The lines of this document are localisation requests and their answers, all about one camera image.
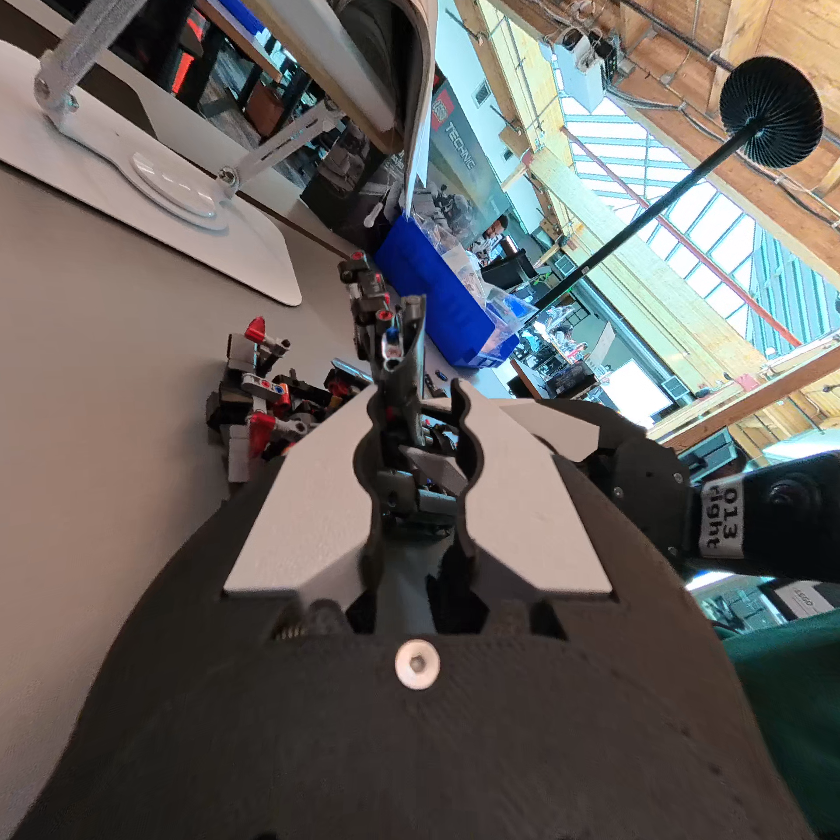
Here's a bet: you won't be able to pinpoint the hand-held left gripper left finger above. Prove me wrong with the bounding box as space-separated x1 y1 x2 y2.
223 384 388 614

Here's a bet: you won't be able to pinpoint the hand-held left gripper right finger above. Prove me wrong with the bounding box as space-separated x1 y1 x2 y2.
449 379 615 608

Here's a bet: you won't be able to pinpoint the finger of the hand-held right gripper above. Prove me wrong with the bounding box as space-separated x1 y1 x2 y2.
499 400 602 464

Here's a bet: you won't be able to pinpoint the grey lego car model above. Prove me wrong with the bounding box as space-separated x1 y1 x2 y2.
205 249 480 532

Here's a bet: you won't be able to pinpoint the black toy set box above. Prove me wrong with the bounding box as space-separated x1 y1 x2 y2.
301 69 522 253

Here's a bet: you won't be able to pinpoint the lego instruction booklet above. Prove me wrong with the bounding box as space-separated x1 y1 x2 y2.
331 0 441 221

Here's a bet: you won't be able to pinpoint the blue plastic bin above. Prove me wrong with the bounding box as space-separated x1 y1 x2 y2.
374 213 521 370

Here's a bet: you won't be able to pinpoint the clear plastic parts bags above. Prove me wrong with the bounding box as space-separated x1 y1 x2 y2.
410 187 539 329

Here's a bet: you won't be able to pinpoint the white book stand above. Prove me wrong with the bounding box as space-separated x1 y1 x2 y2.
0 0 404 307

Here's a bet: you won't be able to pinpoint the grey ceiling unit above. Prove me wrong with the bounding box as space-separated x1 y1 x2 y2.
541 29 621 112

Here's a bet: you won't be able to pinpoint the black pleated floor lamp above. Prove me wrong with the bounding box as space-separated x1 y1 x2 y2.
533 56 825 311

